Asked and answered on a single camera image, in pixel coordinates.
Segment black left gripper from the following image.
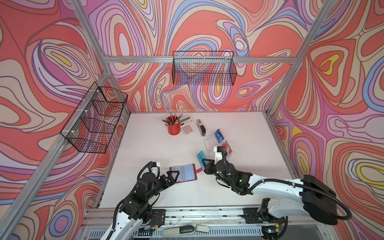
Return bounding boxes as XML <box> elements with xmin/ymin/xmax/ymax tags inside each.
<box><xmin>144</xmin><ymin>171</ymin><xmax>180</xmax><ymax>203</ymax></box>

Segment black wire basket back wall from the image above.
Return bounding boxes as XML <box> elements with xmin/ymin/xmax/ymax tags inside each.
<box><xmin>172</xmin><ymin>50</ymin><xmax>238</xmax><ymax>86</ymax></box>

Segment white calculator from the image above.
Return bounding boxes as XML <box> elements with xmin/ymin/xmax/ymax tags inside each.
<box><xmin>179</xmin><ymin>115</ymin><xmax>199</xmax><ymax>136</ymax></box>

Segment black wire basket left wall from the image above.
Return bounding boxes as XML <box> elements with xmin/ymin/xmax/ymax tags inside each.
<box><xmin>61</xmin><ymin>83</ymin><xmax>128</xmax><ymax>154</ymax></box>

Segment black wire basket wall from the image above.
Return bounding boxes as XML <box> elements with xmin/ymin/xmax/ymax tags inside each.
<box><xmin>172</xmin><ymin>50</ymin><xmax>238</xmax><ymax>86</ymax></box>
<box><xmin>61</xmin><ymin>83</ymin><xmax>128</xmax><ymax>154</ymax></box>

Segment clear plastic card tray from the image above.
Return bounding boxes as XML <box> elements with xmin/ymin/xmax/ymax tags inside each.
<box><xmin>203</xmin><ymin>132</ymin><xmax>219</xmax><ymax>159</ymax></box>

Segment red leather card holder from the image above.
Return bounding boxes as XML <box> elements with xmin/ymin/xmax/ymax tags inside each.
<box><xmin>170</xmin><ymin>164</ymin><xmax>203</xmax><ymax>183</ymax></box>

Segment black silver stapler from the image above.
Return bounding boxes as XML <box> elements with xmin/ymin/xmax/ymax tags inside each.
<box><xmin>197</xmin><ymin>119</ymin><xmax>207</xmax><ymax>137</ymax></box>

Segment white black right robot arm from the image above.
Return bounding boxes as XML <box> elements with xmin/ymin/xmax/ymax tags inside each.
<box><xmin>203</xmin><ymin>159</ymin><xmax>353</xmax><ymax>226</ymax></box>

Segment red pen cup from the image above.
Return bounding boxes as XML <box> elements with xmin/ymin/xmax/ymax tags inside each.
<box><xmin>167</xmin><ymin>124</ymin><xmax>181</xmax><ymax>136</ymax></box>

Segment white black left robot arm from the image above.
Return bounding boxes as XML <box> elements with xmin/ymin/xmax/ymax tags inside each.
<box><xmin>101</xmin><ymin>162</ymin><xmax>180</xmax><ymax>240</ymax></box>

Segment blue credit card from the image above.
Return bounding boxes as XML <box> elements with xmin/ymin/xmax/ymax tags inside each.
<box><xmin>214</xmin><ymin>129</ymin><xmax>225</xmax><ymax>144</ymax></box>

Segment red credit card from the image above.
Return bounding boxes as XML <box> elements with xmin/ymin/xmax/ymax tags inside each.
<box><xmin>219</xmin><ymin>141</ymin><xmax>233</xmax><ymax>158</ymax></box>

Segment teal credit card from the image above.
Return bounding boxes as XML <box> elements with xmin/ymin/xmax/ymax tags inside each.
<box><xmin>197</xmin><ymin>151</ymin><xmax>206</xmax><ymax>167</ymax></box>

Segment pens in cup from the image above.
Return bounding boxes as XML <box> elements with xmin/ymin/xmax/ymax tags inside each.
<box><xmin>162</xmin><ymin>114</ymin><xmax>183</xmax><ymax>126</ymax></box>

